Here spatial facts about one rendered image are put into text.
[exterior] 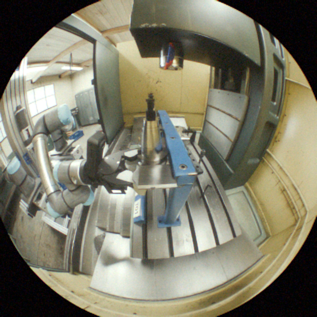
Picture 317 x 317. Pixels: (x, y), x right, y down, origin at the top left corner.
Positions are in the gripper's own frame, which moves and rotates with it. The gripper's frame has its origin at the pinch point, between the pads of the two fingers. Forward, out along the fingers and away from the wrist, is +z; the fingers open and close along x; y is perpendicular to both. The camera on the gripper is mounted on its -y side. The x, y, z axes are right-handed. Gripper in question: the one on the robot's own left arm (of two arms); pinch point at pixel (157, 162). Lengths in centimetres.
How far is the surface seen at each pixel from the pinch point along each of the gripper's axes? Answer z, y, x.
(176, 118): 39, 36, -153
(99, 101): -52, -13, -79
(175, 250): 4.7, 29.5, 19.0
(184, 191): 4.8, 1.7, 6.9
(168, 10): 7, -55, -22
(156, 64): 9, -60, -155
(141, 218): -7.2, 23.1, 5.2
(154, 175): -0.7, -2.3, 5.6
